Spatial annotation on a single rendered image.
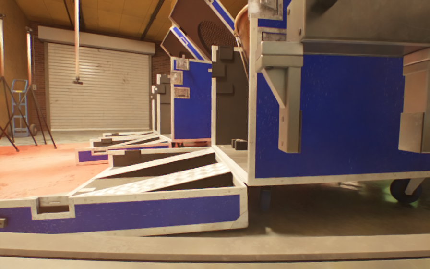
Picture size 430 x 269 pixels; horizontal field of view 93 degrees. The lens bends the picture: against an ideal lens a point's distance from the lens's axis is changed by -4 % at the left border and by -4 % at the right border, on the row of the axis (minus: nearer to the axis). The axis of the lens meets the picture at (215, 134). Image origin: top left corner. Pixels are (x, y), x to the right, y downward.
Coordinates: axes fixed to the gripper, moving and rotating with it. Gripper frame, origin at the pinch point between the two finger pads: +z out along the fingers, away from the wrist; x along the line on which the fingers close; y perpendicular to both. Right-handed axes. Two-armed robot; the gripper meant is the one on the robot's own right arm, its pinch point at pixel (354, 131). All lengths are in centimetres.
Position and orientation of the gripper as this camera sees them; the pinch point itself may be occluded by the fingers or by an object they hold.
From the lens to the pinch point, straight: 25.5
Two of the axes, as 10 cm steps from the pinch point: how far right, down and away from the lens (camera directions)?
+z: -0.1, 10.0, 0.7
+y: 0.0, 0.7, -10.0
